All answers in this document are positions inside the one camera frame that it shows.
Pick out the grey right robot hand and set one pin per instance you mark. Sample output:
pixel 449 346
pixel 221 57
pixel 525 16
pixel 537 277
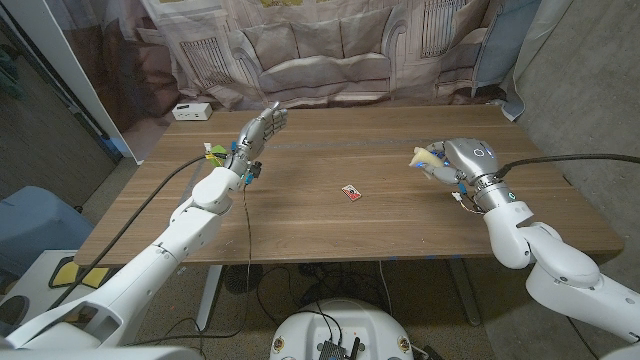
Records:
pixel 470 160

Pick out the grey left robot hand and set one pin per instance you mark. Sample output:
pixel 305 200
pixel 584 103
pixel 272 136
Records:
pixel 255 140

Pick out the pale yellow sponge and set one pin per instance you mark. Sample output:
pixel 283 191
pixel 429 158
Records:
pixel 422 157

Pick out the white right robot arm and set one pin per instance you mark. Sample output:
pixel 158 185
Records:
pixel 560 270

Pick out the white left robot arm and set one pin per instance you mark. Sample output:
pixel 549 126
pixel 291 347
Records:
pixel 155 260

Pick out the green cube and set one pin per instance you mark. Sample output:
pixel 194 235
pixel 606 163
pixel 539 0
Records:
pixel 219 150

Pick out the white power strip box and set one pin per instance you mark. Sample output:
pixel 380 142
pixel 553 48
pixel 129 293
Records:
pixel 192 111

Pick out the small red card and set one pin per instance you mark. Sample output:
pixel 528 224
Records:
pixel 351 192

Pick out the pale grey hanging cloth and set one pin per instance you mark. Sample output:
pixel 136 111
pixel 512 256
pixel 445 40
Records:
pixel 530 60

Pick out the grey table leg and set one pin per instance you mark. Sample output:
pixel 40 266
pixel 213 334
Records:
pixel 465 295

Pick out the black round floor fan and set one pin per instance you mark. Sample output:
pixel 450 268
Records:
pixel 235 280

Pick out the white table leg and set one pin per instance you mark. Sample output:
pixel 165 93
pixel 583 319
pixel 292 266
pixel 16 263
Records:
pixel 210 295

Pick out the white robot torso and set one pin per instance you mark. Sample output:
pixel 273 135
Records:
pixel 370 325

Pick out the white partition panel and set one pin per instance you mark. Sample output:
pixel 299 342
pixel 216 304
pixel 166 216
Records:
pixel 72 65

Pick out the yellow pad with black rim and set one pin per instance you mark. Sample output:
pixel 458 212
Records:
pixel 65 274

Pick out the blue upholstered chair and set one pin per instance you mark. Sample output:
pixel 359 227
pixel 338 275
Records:
pixel 35 220

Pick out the white floor platform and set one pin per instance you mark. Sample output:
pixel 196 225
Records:
pixel 30 285

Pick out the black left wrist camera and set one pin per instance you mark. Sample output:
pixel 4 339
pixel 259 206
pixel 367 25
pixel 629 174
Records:
pixel 256 170

